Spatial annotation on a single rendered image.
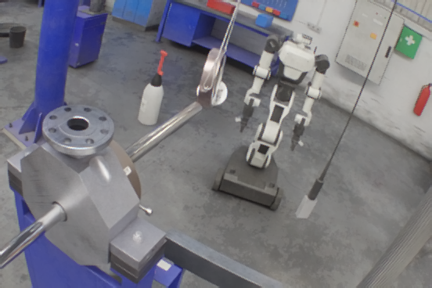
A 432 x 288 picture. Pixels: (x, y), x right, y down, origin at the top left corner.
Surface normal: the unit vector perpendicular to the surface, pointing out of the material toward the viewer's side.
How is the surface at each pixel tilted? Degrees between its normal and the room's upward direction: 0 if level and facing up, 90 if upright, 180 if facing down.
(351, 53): 90
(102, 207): 45
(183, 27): 90
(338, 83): 90
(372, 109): 90
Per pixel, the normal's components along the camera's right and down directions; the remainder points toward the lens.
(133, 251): 0.28, -0.80
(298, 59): -0.18, 0.50
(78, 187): -0.40, 0.40
